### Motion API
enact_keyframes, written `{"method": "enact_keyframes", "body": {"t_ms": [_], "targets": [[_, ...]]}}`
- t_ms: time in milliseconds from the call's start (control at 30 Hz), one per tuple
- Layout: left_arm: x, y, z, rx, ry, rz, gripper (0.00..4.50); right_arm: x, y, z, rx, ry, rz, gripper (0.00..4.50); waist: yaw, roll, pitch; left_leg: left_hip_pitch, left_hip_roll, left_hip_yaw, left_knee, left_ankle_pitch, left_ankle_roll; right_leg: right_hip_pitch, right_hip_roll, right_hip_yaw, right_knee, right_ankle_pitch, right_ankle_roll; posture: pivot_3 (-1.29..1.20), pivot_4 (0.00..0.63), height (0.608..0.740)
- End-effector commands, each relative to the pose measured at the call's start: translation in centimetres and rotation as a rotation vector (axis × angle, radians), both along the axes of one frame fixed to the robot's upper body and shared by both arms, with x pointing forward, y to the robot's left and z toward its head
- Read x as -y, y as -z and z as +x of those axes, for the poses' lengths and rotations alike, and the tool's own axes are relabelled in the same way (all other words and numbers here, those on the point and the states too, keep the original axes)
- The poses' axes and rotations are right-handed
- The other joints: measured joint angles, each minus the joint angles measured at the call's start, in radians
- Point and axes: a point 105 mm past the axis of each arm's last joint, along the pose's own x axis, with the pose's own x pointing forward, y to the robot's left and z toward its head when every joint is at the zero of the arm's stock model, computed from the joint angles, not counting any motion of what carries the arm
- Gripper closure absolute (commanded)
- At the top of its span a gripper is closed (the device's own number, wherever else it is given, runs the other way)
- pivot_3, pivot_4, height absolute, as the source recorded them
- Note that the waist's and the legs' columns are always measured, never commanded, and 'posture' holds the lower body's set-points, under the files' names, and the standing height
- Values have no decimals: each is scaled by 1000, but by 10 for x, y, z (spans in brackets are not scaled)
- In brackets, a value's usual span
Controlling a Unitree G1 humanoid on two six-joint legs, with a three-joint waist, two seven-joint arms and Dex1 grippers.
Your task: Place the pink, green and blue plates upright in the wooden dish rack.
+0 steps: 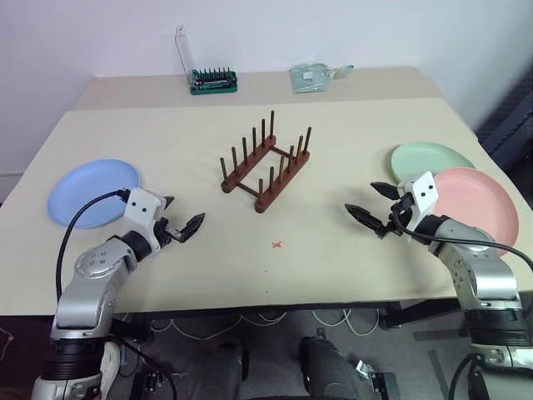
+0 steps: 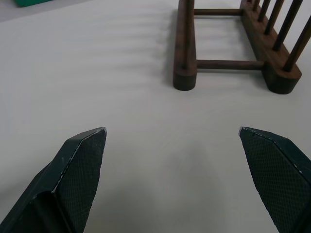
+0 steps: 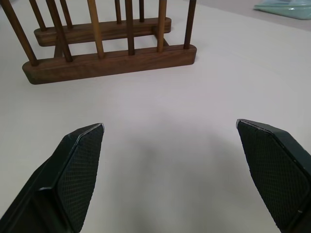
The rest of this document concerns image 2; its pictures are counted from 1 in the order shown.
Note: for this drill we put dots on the green object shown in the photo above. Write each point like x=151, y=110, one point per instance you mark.
x=28, y=3

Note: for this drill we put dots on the dark wooden dish rack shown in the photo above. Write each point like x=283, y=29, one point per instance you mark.
x=185, y=48

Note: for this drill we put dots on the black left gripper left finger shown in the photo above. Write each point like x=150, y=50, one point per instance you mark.
x=73, y=179

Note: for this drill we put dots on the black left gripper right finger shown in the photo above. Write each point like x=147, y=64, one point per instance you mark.
x=277, y=170

